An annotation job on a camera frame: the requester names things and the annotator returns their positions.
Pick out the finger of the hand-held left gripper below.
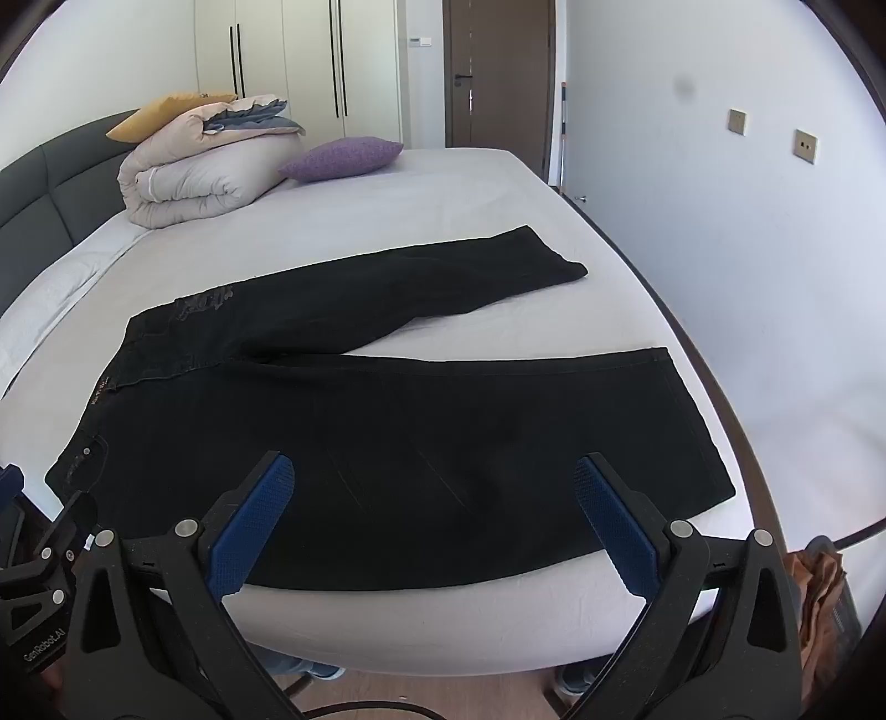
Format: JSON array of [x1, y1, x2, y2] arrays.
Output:
[[0, 490, 99, 610]]

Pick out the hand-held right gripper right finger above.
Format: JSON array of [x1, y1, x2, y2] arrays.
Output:
[[573, 453, 807, 720]]

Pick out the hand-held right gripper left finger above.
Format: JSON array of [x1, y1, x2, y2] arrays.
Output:
[[65, 451, 306, 720]]

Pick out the black pants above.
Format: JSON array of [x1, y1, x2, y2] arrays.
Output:
[[45, 223, 736, 593]]

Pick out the person's right leg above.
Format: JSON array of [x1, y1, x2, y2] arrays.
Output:
[[555, 656, 611, 695]]

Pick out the person's leg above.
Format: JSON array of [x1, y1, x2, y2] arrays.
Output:
[[257, 647, 347, 683], [555, 656, 611, 695]]

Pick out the person's left leg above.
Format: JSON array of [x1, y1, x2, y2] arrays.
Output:
[[257, 647, 347, 683]]

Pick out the brown paper bag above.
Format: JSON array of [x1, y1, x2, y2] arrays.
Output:
[[785, 536, 849, 666]]

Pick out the grey padded headboard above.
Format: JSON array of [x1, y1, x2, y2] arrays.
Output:
[[0, 109, 143, 316]]

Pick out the folded beige duvet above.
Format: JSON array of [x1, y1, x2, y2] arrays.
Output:
[[117, 97, 306, 229]]

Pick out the bed with white sheet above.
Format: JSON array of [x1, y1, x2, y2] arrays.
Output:
[[0, 147, 786, 676]]

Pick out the purple pillow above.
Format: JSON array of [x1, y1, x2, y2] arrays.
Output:
[[279, 137, 404, 184]]

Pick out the folded blue-grey blanket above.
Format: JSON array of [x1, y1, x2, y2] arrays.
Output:
[[204, 97, 306, 137]]

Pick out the yellow pillow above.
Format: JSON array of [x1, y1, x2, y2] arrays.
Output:
[[106, 92, 238, 143]]

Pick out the white wardrobe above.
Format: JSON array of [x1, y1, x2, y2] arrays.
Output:
[[194, 0, 409, 150]]

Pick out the brown door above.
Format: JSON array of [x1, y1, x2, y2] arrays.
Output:
[[443, 0, 558, 184]]

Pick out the black cable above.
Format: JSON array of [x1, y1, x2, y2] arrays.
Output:
[[297, 701, 447, 720]]

